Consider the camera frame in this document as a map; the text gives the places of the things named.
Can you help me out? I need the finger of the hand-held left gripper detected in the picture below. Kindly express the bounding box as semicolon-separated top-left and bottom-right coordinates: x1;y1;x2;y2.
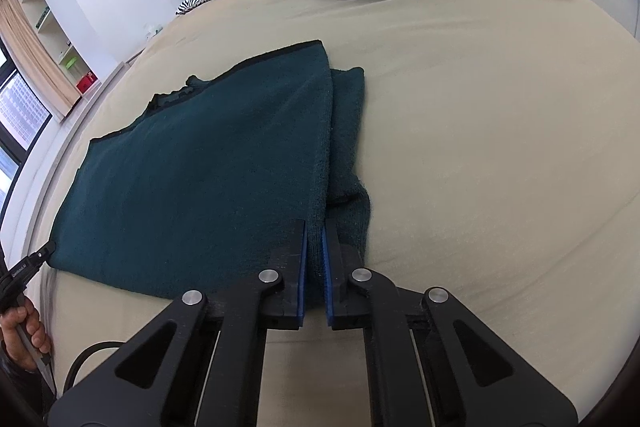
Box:
27;241;57;270

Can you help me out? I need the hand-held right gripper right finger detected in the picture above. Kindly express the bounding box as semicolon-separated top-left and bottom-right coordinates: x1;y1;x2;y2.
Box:
322;223;581;427

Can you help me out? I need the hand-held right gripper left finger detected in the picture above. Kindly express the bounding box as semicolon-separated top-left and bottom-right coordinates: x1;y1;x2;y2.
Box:
47;219;307;427

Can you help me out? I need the dark green sweater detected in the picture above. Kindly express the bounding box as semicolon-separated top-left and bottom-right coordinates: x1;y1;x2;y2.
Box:
49;39;372;310

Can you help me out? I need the person's left hand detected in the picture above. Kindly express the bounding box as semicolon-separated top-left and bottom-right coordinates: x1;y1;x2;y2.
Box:
0;296;53;370

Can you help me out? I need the black framed window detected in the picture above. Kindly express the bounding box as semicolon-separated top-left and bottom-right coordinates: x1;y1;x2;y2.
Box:
0;37;53;208

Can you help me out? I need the white window seat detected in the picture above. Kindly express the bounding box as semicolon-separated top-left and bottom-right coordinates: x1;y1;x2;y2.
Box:
0;59;128;228

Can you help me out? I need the red box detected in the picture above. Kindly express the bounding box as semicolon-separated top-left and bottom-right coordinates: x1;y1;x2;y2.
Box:
75;71;98;95

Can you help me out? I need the bed with beige sheet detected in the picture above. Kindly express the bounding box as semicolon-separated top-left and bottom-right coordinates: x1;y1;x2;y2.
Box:
0;0;640;427

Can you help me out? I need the beige curtain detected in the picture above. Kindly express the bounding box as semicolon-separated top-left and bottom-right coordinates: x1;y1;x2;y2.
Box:
0;0;81;122

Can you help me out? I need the white nightstand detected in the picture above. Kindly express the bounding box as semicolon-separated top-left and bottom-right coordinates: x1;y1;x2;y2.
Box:
120;27;166;68

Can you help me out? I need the white built-in shelf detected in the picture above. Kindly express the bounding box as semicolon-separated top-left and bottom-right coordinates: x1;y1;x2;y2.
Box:
7;0;103;102

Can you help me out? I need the black cable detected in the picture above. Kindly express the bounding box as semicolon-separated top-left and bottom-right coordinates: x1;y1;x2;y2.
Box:
62;341;123;395

